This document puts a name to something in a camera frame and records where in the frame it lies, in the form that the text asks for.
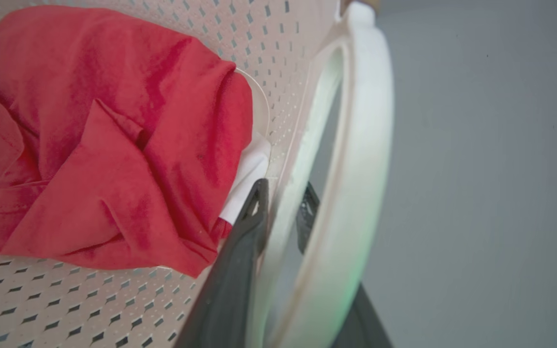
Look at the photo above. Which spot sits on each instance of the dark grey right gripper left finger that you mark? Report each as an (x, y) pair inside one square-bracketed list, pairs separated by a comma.
[(230, 285)]

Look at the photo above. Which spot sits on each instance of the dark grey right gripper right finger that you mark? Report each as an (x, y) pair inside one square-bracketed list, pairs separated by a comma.
[(361, 325)]

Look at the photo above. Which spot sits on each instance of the white perforated plastic laundry basket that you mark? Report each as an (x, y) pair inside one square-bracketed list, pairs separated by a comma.
[(327, 183)]

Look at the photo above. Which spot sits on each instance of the white cloth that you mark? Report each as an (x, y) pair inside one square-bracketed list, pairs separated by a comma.
[(247, 176)]

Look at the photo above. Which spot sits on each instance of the red garment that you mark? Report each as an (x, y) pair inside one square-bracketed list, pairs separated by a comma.
[(99, 140)]

